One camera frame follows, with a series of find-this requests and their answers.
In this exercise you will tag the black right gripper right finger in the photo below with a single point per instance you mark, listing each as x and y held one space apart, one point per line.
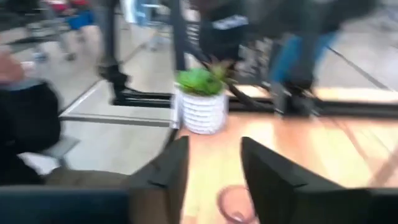
280 193

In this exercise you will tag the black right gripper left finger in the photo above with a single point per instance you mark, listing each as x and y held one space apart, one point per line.
158 193

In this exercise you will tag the pink ribbed glass candle holder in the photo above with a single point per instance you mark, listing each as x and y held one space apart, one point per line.
231 214

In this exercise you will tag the person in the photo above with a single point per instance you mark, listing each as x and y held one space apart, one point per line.
28 124
280 62

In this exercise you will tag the green succulent in white pot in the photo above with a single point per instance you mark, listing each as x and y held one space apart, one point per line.
203 112

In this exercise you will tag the black floor stand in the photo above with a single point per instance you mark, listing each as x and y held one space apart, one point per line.
107 46

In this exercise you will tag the blue chair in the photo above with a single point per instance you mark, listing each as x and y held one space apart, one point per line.
81 20

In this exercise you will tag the black aluminium table frame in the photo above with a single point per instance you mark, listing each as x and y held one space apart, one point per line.
342 107

